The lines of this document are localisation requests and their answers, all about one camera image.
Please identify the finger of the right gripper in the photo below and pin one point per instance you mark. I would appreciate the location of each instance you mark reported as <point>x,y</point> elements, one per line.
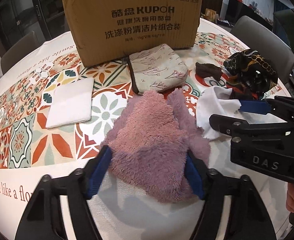
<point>233,126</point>
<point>278,106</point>

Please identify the white tablecloth with text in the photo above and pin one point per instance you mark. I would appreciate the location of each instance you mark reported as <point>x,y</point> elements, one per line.
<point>136,198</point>

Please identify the grey chair right side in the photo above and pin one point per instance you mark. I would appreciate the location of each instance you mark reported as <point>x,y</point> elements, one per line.
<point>269,45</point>

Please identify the white folded square cloth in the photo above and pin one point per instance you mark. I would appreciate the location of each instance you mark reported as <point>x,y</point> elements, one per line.
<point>71,104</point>

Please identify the dark brown hair band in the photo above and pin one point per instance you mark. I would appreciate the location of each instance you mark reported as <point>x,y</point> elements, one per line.
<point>208,70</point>

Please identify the black gold patterned scarf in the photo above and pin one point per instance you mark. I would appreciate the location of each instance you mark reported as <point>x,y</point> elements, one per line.
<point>250,75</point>

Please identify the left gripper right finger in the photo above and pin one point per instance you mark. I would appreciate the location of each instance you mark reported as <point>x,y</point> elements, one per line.
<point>248,217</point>

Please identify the grey chair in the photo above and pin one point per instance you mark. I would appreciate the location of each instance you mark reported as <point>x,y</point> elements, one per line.
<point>18,51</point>
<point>269,45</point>

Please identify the white microfiber cloth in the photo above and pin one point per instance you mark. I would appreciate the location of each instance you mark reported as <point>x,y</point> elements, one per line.
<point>214,100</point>

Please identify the grey chair far left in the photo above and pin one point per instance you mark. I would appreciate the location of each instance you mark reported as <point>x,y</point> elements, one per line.
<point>18,51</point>

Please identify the colourful patterned table runner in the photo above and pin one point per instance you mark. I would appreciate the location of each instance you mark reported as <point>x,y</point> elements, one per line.
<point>24,108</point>

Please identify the brown cardboard box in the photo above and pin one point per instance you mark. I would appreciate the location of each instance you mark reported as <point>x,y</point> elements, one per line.
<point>105,30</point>

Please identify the black television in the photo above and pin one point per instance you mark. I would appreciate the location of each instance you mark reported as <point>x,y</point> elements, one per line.
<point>236,10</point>

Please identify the black framed glass sliding door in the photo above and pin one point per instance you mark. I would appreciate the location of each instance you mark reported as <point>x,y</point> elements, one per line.
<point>19,17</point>

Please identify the purple fluffy towel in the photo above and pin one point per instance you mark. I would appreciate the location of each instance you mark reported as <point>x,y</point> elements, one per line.
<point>149,142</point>

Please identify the beige floral fabric pouch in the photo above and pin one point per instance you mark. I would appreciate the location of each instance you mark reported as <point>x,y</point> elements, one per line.
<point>159,69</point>

